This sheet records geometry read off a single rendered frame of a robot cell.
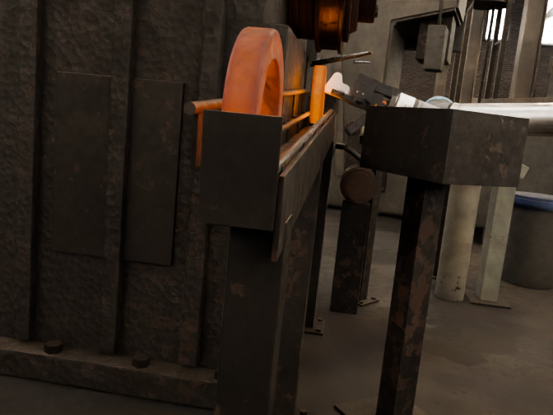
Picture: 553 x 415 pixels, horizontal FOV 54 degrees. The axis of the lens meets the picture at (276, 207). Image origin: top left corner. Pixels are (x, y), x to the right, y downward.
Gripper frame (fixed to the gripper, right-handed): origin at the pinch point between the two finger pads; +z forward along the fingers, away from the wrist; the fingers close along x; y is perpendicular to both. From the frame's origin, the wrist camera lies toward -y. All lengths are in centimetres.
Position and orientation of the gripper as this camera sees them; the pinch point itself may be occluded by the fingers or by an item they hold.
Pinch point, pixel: (318, 87)
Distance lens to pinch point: 151.2
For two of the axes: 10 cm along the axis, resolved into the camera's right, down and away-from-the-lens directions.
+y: 3.7, -9.1, -1.8
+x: -1.4, 1.4, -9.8
